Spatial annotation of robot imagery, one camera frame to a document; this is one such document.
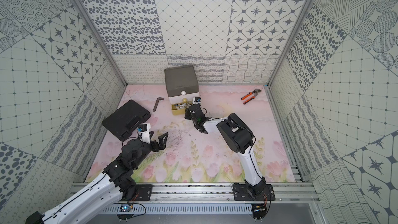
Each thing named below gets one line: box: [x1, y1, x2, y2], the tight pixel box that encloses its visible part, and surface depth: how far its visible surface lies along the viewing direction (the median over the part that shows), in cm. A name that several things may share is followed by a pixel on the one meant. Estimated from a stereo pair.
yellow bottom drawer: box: [171, 100, 193, 116], surface depth 107 cm
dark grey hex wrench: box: [152, 96, 165, 112], surface depth 110 cm
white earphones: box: [174, 102, 194, 109], surface depth 108 cm
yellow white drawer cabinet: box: [164, 64, 199, 116], surface depth 100 cm
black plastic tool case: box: [101, 99, 152, 142], surface depth 97 cm
